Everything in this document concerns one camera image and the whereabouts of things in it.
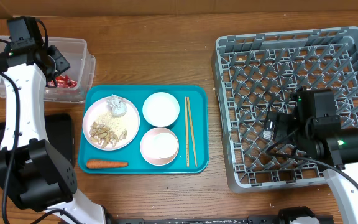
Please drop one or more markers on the pink bowl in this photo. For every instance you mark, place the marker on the pink bowl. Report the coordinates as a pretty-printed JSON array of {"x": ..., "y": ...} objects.
[{"x": 159, "y": 146}]

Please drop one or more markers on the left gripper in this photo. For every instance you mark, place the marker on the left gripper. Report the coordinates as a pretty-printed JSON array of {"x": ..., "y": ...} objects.
[{"x": 63, "y": 64}]

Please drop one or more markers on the red foil wrapper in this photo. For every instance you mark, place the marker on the red foil wrapper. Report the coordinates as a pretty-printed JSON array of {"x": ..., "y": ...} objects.
[{"x": 62, "y": 81}]

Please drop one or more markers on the white bowl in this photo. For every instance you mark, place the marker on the white bowl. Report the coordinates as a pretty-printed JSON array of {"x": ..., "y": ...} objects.
[{"x": 161, "y": 109}]

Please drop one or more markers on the pink plate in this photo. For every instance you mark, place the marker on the pink plate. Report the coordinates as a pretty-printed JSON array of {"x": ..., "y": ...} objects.
[{"x": 100, "y": 112}]

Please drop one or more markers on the peanut shells pile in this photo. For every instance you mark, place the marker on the peanut shells pile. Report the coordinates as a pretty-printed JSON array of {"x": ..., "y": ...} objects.
[{"x": 104, "y": 136}]

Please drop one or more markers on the black tray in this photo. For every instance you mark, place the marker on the black tray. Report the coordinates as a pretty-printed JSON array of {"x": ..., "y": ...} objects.
[{"x": 60, "y": 132}]

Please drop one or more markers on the gray dish rack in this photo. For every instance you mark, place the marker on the gray dish rack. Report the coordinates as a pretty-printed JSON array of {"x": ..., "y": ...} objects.
[{"x": 255, "y": 74}]

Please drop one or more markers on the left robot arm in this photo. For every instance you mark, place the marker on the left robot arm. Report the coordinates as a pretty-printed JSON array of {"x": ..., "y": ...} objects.
[{"x": 33, "y": 174}]

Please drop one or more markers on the orange carrot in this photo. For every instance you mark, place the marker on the orange carrot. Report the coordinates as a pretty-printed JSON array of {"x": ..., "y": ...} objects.
[{"x": 104, "y": 164}]

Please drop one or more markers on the white tissue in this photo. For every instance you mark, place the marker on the white tissue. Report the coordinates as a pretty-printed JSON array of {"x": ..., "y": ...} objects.
[{"x": 117, "y": 105}]

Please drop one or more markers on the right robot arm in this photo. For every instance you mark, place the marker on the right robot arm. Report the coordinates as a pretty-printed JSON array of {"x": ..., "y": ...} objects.
[{"x": 317, "y": 137}]

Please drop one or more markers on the teal serving tray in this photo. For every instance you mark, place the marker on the teal serving tray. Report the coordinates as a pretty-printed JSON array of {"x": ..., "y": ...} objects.
[{"x": 137, "y": 94}]

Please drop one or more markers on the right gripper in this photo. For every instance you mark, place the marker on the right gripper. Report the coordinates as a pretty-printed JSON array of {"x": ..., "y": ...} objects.
[{"x": 283, "y": 124}]

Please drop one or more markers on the clear plastic bin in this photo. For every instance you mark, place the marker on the clear plastic bin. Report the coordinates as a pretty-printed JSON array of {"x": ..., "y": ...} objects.
[{"x": 82, "y": 71}]

